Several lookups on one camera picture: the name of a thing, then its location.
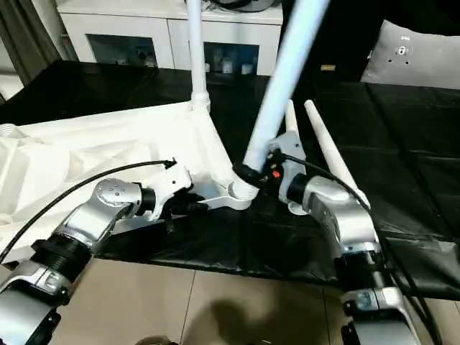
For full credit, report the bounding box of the white plastic table leg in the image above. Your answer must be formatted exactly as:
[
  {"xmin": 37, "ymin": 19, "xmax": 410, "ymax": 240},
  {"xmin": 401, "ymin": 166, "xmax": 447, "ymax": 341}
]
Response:
[
  {"xmin": 228, "ymin": 0, "xmax": 332, "ymax": 204},
  {"xmin": 283, "ymin": 100, "xmax": 311, "ymax": 217},
  {"xmin": 303, "ymin": 100, "xmax": 372, "ymax": 210},
  {"xmin": 184, "ymin": 0, "xmax": 212, "ymax": 113}
]

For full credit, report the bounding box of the white plastic table top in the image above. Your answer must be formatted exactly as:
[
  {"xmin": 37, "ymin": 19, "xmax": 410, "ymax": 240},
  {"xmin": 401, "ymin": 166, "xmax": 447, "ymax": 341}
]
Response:
[{"xmin": 0, "ymin": 100, "xmax": 260, "ymax": 266}]

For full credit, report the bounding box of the dark robot lower body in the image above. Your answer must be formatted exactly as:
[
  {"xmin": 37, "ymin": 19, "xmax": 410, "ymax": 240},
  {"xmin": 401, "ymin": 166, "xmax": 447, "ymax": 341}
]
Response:
[{"xmin": 139, "ymin": 333, "xmax": 174, "ymax": 345}]

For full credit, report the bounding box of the black work mat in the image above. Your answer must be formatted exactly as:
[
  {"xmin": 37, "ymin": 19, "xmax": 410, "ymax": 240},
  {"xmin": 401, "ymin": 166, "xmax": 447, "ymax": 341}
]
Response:
[{"xmin": 0, "ymin": 59, "xmax": 460, "ymax": 300}]

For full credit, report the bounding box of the black cabinet with yellow label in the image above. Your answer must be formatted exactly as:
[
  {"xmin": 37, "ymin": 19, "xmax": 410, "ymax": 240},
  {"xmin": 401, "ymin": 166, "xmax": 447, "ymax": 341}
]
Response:
[{"xmin": 276, "ymin": 0, "xmax": 386, "ymax": 83}]

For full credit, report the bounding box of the grey helmet on cabinet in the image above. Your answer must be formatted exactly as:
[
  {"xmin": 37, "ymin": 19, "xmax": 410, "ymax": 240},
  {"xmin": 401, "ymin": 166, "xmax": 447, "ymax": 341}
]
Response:
[{"xmin": 214, "ymin": 0, "xmax": 275, "ymax": 12}]

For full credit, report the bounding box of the white glass-door cabinet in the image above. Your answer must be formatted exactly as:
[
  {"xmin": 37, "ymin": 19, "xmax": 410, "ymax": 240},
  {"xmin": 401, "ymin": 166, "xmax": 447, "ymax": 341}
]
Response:
[{"xmin": 56, "ymin": 0, "xmax": 284, "ymax": 77}]

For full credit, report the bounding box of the grey curtain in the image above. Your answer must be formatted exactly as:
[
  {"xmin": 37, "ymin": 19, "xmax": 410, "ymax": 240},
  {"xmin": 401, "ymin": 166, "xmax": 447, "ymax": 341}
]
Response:
[{"xmin": 0, "ymin": 0, "xmax": 70, "ymax": 88}]

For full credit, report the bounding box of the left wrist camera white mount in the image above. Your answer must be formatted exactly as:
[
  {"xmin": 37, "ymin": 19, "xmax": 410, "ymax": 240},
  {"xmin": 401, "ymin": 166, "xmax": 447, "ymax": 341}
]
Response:
[{"xmin": 141, "ymin": 164, "xmax": 194, "ymax": 223}]

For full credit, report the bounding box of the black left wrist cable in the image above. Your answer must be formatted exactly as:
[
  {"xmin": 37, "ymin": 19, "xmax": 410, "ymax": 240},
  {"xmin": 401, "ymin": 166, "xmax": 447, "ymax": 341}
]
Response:
[{"xmin": 0, "ymin": 156, "xmax": 178, "ymax": 266}]

